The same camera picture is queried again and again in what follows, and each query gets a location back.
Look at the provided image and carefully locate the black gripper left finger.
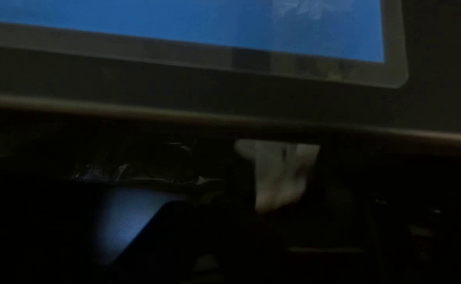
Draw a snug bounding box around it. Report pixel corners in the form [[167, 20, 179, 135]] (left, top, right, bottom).
[[108, 156, 295, 284]]

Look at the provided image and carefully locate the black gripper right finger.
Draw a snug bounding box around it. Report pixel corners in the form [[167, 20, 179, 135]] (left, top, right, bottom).
[[299, 148, 461, 284]]

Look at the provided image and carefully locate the white tissue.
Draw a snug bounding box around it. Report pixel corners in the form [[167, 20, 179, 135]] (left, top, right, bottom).
[[233, 137, 322, 213]]

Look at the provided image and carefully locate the black rubbish bin clear liner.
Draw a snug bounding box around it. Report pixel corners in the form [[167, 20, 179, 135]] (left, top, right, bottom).
[[66, 140, 227, 265]]

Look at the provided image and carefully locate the black cabinet with stone counter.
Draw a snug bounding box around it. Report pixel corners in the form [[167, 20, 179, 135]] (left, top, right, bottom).
[[0, 0, 461, 162]]

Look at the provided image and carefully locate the blue sign arrow pointing up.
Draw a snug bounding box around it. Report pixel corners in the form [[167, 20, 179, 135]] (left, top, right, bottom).
[[0, 0, 410, 90]]

